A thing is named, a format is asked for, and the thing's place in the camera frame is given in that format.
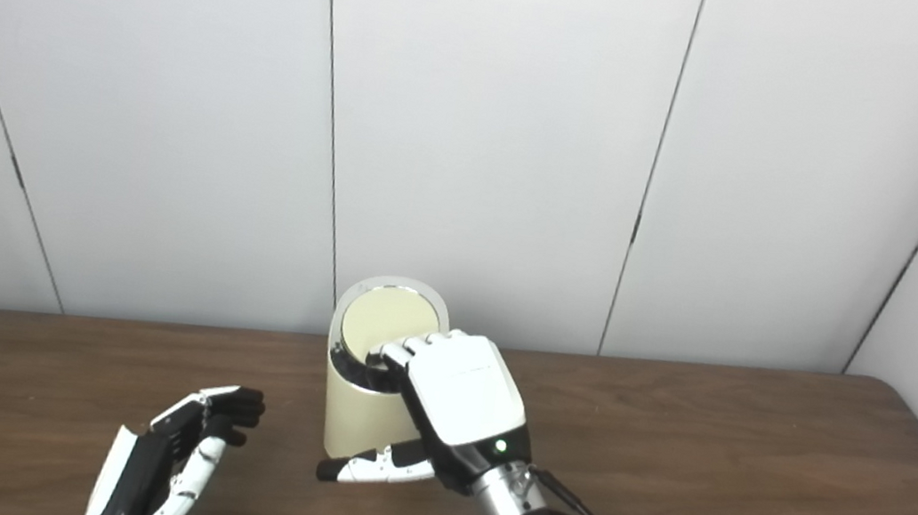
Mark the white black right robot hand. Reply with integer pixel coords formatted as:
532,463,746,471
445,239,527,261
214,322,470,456
314,312,548,511

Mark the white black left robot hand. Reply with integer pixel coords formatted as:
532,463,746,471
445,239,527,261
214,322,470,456
84,366,269,515

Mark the cream round bin lid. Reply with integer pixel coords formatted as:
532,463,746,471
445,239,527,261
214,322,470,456
337,281,446,376

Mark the cream-colored bin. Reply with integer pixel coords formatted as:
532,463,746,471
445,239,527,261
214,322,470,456
311,269,456,472

